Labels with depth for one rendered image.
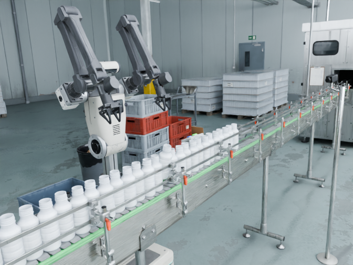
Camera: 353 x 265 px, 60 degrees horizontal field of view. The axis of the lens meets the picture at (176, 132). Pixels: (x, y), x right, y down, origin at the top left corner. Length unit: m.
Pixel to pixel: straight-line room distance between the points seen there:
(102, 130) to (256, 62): 10.53
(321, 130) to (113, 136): 4.59
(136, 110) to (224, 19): 9.40
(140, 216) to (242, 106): 6.96
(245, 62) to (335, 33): 6.82
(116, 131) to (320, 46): 4.51
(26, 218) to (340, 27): 5.39
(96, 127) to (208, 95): 6.88
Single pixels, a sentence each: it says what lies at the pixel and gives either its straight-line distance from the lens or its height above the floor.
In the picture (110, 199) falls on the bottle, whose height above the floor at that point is 1.08.
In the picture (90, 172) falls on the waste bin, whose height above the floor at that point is 0.41.
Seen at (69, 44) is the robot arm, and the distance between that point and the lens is 1.78.
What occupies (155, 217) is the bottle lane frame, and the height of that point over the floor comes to 0.92.
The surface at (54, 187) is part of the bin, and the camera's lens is 1.81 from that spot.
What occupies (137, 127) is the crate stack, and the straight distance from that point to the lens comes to 3.92.
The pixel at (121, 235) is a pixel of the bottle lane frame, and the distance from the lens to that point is 1.26.
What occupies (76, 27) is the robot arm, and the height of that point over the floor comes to 1.76.
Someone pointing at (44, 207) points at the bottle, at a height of 1.15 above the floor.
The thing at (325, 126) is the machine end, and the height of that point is 0.35.
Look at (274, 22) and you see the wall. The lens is 12.00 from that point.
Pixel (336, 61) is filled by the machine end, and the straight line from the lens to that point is 5.82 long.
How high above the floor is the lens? 1.58
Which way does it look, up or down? 13 degrees down
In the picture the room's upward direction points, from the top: 2 degrees counter-clockwise
